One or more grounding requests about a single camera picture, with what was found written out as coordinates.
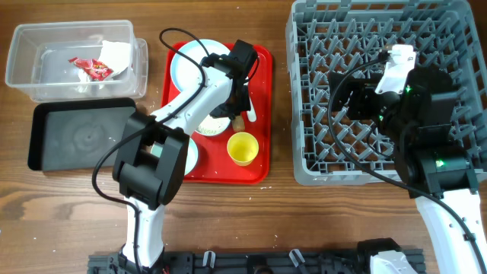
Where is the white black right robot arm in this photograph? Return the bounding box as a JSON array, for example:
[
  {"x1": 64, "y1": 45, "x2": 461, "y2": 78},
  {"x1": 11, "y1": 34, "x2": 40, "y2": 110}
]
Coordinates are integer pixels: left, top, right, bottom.
[{"x1": 329, "y1": 67, "x2": 486, "y2": 273}]

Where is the red plastic serving tray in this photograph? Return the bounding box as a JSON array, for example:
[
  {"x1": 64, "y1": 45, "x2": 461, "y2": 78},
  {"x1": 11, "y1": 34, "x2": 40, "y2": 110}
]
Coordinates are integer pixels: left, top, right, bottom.
[{"x1": 184, "y1": 45, "x2": 272, "y2": 185}]

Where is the white paper napkin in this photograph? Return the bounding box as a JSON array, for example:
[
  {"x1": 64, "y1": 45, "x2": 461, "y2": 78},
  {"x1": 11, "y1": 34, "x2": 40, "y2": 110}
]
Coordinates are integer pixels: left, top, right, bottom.
[{"x1": 75, "y1": 40, "x2": 132, "y2": 94}]

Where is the red foil snack wrapper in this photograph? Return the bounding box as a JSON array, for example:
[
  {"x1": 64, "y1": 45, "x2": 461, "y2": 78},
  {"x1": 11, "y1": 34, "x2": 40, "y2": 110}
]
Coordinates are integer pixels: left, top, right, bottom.
[{"x1": 68, "y1": 57, "x2": 113, "y2": 81}]

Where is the white plastic spoon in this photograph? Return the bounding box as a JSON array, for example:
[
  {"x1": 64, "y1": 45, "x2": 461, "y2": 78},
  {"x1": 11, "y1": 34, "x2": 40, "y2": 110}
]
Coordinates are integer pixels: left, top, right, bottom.
[{"x1": 247, "y1": 98, "x2": 257, "y2": 123}]

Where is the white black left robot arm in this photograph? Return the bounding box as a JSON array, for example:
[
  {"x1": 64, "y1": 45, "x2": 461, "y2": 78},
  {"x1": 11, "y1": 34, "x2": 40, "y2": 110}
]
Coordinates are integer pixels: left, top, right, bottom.
[{"x1": 113, "y1": 40, "x2": 258, "y2": 273}]

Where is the black food waste tray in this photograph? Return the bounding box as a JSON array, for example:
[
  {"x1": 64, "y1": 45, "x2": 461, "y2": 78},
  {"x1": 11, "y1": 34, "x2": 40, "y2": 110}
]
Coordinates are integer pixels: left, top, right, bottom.
[{"x1": 27, "y1": 97, "x2": 136, "y2": 171}]

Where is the large light blue plate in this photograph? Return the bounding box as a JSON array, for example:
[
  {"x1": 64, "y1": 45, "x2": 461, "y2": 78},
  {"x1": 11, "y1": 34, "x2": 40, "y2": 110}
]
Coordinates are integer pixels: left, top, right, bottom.
[{"x1": 170, "y1": 39, "x2": 230, "y2": 92}]

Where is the clear plastic waste bin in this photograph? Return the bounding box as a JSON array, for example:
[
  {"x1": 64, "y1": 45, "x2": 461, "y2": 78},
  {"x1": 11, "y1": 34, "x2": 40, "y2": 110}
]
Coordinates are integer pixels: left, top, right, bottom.
[{"x1": 5, "y1": 20, "x2": 148, "y2": 103}]

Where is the yellow plastic cup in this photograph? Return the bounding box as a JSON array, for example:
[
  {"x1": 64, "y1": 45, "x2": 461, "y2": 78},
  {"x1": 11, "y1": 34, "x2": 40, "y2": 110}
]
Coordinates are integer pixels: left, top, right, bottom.
[{"x1": 227, "y1": 132, "x2": 259, "y2": 167}]

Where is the mint green bowl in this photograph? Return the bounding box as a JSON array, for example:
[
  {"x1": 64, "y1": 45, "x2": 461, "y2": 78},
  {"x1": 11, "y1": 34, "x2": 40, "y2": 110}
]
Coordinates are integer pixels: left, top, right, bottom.
[{"x1": 150, "y1": 139, "x2": 199, "y2": 175}]

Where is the light blue small bowl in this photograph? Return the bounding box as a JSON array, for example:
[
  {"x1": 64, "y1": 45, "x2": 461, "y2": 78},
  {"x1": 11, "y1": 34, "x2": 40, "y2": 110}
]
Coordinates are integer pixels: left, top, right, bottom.
[{"x1": 196, "y1": 115, "x2": 231, "y2": 136}]

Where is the grey dishwasher rack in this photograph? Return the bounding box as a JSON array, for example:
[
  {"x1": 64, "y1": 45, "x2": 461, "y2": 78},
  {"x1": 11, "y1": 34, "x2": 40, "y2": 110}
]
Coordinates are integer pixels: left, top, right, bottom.
[{"x1": 285, "y1": 1, "x2": 486, "y2": 186}]

